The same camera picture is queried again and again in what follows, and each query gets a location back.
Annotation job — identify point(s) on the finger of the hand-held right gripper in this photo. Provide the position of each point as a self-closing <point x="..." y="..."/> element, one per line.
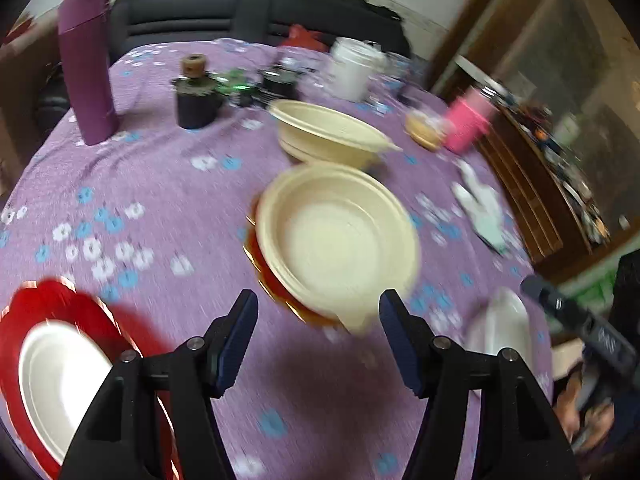
<point x="550" y="297"/>

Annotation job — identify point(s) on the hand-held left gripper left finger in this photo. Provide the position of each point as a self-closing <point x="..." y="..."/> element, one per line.
<point x="235" y="350"/>

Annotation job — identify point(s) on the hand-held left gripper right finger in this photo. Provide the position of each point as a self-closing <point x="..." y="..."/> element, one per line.
<point x="400" y="345"/>

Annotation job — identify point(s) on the white bowl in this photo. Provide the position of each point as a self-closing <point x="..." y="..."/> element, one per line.
<point x="55" y="385"/>
<point x="500" y="325"/>

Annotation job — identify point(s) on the small red gold-rimmed plate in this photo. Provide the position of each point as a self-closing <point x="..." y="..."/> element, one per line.
<point x="265" y="270"/>

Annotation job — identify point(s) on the cream plastic bowl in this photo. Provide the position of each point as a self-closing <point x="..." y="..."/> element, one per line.
<point x="335" y="240"/>
<point x="325" y="130"/>

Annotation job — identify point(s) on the large red plate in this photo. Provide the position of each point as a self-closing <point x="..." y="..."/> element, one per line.
<point x="65" y="300"/>

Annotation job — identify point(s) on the person's right hand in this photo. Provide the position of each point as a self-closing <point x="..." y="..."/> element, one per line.
<point x="570" y="402"/>

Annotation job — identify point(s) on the wooden glass-door cabinet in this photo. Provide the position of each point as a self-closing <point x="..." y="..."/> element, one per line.
<point x="525" y="200"/>

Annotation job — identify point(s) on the white glove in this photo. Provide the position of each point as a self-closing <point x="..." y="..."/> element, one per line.
<point x="482" y="205"/>

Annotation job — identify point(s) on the row of small shelf items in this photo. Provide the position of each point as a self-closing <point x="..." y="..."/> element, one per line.
<point x="565" y="160"/>

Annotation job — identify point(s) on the pink bottle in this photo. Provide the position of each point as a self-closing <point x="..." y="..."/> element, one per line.
<point x="467" y="120"/>

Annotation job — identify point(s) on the bagged bread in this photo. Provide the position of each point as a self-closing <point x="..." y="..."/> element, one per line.
<point x="425" y="127"/>

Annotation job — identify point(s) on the dark jar with brown top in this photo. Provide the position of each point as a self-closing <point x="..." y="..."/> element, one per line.
<point x="195" y="105"/>

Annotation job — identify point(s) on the green circuit board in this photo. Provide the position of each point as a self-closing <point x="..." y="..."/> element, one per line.
<point x="235" y="82"/>

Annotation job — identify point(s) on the black electronic device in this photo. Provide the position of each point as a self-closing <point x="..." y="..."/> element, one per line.
<point x="280" y="82"/>

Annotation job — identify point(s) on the white plastic jar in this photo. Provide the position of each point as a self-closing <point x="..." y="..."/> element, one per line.
<point x="352" y="70"/>

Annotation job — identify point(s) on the purple thermos bottle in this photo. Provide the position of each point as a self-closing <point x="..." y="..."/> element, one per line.
<point x="85" y="70"/>

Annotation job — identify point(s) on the red cloth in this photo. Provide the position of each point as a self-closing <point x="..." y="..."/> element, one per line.
<point x="302" y="37"/>

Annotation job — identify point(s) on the black leather sofa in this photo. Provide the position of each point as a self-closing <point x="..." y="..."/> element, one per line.
<point x="200" y="15"/>

